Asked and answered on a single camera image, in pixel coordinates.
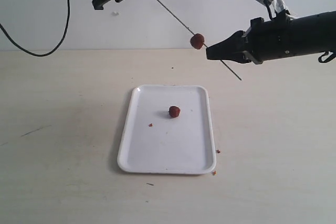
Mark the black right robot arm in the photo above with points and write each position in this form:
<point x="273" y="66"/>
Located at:
<point x="311" y="35"/>

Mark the dark red date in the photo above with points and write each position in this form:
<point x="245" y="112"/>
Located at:
<point x="174" y="111"/>
<point x="197" y="41"/>

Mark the dark red date front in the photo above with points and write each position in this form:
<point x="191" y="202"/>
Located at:
<point x="197" y="41"/>

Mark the dark red date back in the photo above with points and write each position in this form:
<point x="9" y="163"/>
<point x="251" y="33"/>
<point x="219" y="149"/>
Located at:
<point x="174" y="111"/>

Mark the white rectangular plastic tray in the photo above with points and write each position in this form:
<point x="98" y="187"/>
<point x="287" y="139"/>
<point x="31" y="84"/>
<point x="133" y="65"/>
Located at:
<point x="183" y="145"/>

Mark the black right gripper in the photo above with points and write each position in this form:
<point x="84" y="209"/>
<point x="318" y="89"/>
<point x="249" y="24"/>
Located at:
<point x="263" y="41"/>

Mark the thin metal skewer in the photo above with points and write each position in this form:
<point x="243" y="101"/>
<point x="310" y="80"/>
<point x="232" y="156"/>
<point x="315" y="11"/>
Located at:
<point x="187" y="28"/>

